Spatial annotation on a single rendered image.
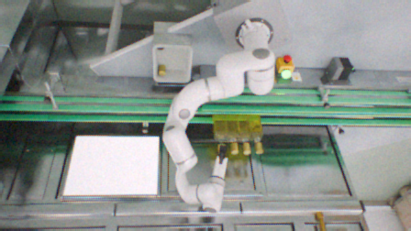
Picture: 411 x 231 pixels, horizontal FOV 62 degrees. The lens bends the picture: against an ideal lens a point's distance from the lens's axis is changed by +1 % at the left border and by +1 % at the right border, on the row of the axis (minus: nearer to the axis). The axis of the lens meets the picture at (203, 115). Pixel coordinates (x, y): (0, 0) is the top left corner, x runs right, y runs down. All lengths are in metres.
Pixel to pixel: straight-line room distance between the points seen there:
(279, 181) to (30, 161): 1.19
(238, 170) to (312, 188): 0.37
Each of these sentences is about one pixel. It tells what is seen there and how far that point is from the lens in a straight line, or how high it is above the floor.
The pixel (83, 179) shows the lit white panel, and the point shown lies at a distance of 1.63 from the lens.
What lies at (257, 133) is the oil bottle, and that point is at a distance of 1.60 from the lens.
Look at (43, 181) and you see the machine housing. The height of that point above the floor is 1.22.
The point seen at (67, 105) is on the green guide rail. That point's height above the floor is 0.94.
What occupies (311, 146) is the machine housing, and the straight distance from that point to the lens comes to 1.89.
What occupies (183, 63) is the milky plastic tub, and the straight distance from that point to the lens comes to 1.64.
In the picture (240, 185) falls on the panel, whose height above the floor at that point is 1.26.
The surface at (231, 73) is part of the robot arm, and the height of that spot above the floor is 1.19.
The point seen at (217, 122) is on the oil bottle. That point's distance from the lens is 1.59.
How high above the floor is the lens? 1.98
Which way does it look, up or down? 39 degrees down
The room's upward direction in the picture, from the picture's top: 176 degrees clockwise
